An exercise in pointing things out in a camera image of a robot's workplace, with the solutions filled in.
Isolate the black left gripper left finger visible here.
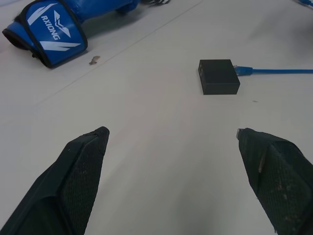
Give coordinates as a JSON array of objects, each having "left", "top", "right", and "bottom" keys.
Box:
[{"left": 0, "top": 126, "right": 110, "bottom": 235}]

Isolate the small black box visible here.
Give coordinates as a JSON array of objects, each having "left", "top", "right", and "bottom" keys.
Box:
[{"left": 196, "top": 59, "right": 241, "bottom": 96}]

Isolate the blue Ethernet cable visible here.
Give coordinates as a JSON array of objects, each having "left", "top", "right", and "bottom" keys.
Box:
[{"left": 233, "top": 0, "right": 313, "bottom": 77}]

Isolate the blue boxing glove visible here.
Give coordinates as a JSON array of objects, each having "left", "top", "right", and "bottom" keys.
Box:
[{"left": 1, "top": 0, "right": 172, "bottom": 69}]

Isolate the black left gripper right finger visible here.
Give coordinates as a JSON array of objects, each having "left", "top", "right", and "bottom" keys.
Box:
[{"left": 236, "top": 127, "right": 313, "bottom": 235}]

